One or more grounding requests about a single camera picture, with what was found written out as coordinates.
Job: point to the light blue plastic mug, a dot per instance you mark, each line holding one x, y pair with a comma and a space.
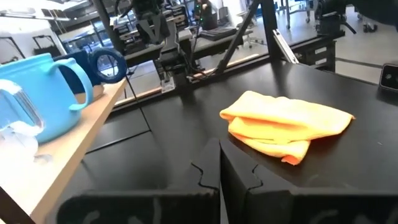
46, 102

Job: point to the wooden shelf with black legs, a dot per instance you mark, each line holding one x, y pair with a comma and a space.
62, 149

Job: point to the clear plastic mug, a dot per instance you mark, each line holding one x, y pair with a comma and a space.
15, 127

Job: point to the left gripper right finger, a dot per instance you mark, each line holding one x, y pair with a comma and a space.
264, 202

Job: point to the white machine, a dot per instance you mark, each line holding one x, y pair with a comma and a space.
28, 37

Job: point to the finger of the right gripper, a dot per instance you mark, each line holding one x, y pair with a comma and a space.
161, 31
146, 32

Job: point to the yellow cloth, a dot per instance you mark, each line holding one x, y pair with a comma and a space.
280, 121

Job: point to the grey office desk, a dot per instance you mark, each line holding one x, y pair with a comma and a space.
211, 42

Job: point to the dark blue mug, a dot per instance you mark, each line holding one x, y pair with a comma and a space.
71, 81

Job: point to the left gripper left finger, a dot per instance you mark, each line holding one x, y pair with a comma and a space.
199, 202

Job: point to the black table camera box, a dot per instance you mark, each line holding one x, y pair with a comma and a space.
390, 76

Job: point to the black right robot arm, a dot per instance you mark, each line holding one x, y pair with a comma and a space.
174, 59

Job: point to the black cabinet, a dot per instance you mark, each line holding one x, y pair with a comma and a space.
314, 53

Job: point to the person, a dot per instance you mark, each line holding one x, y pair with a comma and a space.
206, 15

